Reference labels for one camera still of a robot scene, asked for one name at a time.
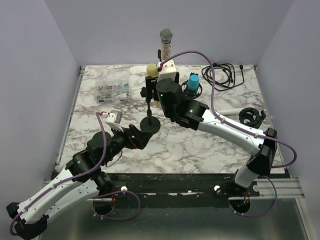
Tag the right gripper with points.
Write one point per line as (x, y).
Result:
(151, 83)

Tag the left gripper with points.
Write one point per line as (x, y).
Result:
(140, 139)

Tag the black stand with clip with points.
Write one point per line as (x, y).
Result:
(149, 123)

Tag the yellow microphone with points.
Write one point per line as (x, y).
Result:
(152, 71)

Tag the black tripod shock mount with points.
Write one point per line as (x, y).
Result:
(191, 95)

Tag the blue microphone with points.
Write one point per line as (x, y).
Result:
(193, 82)

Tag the white microphone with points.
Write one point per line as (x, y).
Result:
(231, 111)

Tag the black shock mount round-base stand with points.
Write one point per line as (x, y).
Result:
(251, 117)

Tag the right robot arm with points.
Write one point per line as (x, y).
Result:
(195, 115)

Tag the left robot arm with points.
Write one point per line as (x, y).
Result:
(81, 179)

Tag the black tall mic stand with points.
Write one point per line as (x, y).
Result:
(159, 56)

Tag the glitter microphone silver head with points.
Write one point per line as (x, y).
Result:
(166, 36)

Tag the clear plastic parts box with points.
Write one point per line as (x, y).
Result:
(112, 86)

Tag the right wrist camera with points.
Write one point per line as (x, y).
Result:
(167, 70)

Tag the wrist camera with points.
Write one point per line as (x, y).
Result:
(113, 120)
(167, 70)

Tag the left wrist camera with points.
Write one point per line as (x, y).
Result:
(113, 120)

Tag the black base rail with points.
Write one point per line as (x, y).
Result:
(169, 190)

